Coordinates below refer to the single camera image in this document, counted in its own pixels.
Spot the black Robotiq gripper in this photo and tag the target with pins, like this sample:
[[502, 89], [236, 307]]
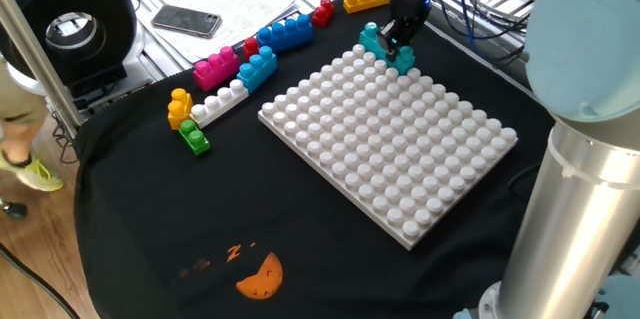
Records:
[[407, 9]]

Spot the teal four-stud block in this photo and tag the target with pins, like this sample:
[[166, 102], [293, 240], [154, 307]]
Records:
[[369, 44]]

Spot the blue four-stud block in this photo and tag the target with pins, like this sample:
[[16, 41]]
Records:
[[285, 36]]

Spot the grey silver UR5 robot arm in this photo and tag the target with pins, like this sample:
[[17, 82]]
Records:
[[575, 219]]

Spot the red two-stud block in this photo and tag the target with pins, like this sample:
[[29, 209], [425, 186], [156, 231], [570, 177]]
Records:
[[322, 14]]

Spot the white studded baseplate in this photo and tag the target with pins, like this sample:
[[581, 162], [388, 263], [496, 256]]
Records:
[[390, 159]]

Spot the light blue three-stud block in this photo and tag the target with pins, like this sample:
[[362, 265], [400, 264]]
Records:
[[257, 71]]

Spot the red one-stud block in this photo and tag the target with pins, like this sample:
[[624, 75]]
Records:
[[250, 48]]

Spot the white printed paper sheets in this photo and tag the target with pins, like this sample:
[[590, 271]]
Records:
[[240, 4]]

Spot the pink three-stud block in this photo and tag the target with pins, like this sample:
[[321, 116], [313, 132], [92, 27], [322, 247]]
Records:
[[215, 71]]

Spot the white four-stud block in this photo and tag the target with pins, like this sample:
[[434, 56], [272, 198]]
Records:
[[217, 106]]

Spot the black smartphone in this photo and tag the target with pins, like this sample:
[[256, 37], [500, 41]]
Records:
[[187, 20]]

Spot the green two-stud block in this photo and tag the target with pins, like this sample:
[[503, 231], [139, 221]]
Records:
[[195, 140]]

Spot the yellow two-stud block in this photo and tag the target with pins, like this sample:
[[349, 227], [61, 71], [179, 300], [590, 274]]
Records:
[[177, 111]]

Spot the black cloth with orange print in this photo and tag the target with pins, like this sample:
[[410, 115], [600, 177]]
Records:
[[200, 209]]

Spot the yellow green sneaker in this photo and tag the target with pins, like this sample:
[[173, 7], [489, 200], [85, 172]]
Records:
[[37, 176]]

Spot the person leg khaki shorts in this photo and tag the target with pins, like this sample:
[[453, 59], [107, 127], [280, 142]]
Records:
[[15, 109]]

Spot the black chair caster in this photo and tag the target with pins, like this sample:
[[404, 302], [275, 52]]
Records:
[[16, 211]]

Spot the aluminium frame post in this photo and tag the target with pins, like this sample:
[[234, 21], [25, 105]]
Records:
[[45, 74]]

